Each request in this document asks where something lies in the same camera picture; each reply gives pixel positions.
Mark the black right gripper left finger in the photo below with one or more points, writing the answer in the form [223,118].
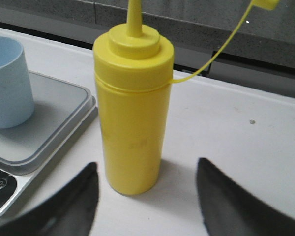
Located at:
[69,212]

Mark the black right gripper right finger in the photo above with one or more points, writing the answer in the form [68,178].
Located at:
[229,210]

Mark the light blue plastic cup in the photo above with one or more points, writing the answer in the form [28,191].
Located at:
[16,98]

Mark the yellow squeeze bottle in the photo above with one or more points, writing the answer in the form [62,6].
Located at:
[133,66]

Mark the silver electronic kitchen scale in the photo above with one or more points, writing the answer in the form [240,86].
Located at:
[60,108]

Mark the grey stone counter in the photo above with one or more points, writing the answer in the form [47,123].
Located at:
[261,55]

